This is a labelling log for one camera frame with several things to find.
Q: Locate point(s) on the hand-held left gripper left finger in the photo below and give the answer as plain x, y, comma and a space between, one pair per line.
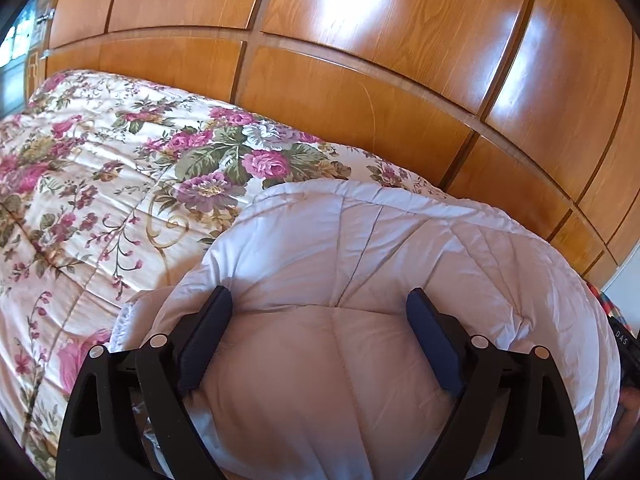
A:
205, 345

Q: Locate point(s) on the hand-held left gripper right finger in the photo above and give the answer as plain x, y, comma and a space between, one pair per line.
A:
435, 345

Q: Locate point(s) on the white quilt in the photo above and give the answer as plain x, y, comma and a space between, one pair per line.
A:
350, 260

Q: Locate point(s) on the colourful plaid pillow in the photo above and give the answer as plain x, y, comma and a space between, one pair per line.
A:
607, 305

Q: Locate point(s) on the floral quilted bedspread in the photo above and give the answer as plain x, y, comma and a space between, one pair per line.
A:
100, 210

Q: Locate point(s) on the wooden panelled wardrobe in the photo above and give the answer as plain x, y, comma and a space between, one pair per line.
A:
350, 35

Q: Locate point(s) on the wooden framed glass door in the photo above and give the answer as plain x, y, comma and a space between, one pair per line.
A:
20, 60

